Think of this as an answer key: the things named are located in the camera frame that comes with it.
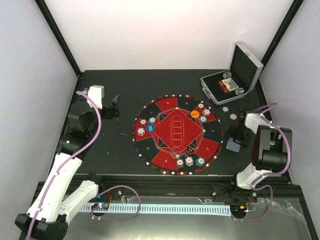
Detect blue card deck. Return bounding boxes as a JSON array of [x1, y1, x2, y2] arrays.
[[226, 138, 241, 153]]

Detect grey white chip stack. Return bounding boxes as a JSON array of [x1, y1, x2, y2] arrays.
[[229, 113, 238, 121]]

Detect brown chip stack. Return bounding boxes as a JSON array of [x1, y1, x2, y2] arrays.
[[140, 119, 147, 126], [197, 103, 205, 109]]

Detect blue small blind button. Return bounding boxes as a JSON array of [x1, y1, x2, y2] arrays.
[[146, 124, 156, 133]]

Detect orange big blind button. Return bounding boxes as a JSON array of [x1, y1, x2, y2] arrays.
[[190, 110, 200, 119]]

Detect black triangular marker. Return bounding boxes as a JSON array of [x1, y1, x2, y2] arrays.
[[185, 145, 197, 157]]

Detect clear round dealer button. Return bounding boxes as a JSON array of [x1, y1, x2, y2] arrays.
[[170, 146, 182, 159]]

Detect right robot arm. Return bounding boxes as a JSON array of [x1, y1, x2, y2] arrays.
[[227, 111, 293, 202]]

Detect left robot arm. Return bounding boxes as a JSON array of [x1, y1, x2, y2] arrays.
[[15, 92, 120, 240]]

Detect green chip stack case front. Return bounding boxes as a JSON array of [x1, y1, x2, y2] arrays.
[[234, 87, 245, 96]]

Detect red dice in case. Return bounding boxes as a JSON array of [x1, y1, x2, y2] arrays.
[[218, 81, 229, 94]]

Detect pyramid card box in case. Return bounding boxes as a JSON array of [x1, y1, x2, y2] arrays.
[[222, 77, 239, 92]]

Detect round red black poker mat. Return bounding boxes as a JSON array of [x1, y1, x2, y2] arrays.
[[132, 94, 225, 176]]

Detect green chip stack in case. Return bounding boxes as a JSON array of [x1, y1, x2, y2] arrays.
[[222, 71, 232, 79]]

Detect aluminium poker case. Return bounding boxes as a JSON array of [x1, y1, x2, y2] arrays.
[[200, 41, 264, 106]]

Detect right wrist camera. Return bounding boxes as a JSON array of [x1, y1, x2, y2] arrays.
[[237, 104, 253, 125]]

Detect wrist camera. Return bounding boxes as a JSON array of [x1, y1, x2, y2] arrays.
[[87, 85, 105, 110], [237, 104, 253, 125]]

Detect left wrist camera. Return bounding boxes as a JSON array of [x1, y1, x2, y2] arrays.
[[87, 85, 105, 110]]

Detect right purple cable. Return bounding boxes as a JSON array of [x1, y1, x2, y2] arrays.
[[231, 102, 293, 222]]

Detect purple cable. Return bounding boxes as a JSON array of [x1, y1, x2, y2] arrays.
[[27, 90, 103, 240], [231, 102, 293, 222]]

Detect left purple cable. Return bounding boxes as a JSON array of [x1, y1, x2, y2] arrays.
[[27, 90, 103, 240]]

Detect white slotted cable duct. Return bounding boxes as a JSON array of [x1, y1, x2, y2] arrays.
[[80, 203, 231, 217]]

